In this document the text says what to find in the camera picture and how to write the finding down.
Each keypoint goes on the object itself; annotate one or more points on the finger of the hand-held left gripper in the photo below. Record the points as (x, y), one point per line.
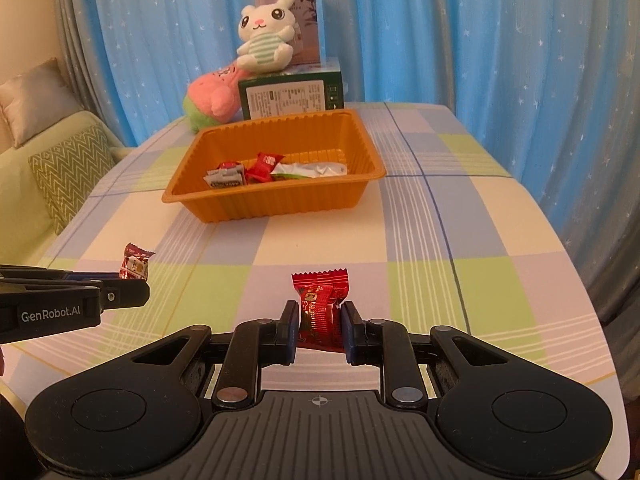
(125, 292)
(95, 276)

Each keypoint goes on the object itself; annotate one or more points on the small red snack packet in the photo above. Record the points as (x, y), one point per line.
(230, 164)

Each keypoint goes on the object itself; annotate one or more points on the pink green plush toy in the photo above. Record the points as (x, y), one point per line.
(210, 95)

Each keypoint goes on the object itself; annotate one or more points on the orange plastic tray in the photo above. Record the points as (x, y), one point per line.
(280, 200)

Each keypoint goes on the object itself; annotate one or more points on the green chevron pillow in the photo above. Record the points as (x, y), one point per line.
(70, 170)

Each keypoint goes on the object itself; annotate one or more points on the beige pillow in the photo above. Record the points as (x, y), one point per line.
(35, 100)

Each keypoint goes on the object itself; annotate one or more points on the blue star curtain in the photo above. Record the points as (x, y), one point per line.
(450, 35)

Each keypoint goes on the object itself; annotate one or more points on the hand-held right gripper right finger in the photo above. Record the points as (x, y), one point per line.
(348, 340)

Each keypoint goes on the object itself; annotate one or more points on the long white snack packet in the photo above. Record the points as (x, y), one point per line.
(315, 169)

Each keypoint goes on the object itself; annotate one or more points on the white plush bunny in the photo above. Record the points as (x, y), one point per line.
(265, 45)

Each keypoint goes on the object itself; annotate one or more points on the red white candy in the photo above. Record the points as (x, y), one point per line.
(136, 262)

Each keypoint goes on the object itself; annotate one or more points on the grey curtain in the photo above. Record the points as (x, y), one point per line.
(610, 270)
(85, 60)

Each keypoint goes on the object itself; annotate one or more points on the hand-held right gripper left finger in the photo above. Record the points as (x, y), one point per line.
(291, 336)

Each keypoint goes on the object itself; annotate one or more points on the brown cardboard box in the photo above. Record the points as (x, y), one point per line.
(310, 30)

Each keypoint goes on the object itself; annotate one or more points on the checked tablecloth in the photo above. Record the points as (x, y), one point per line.
(450, 235)

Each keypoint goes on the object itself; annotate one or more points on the green cardboard box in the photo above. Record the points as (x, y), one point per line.
(280, 95)

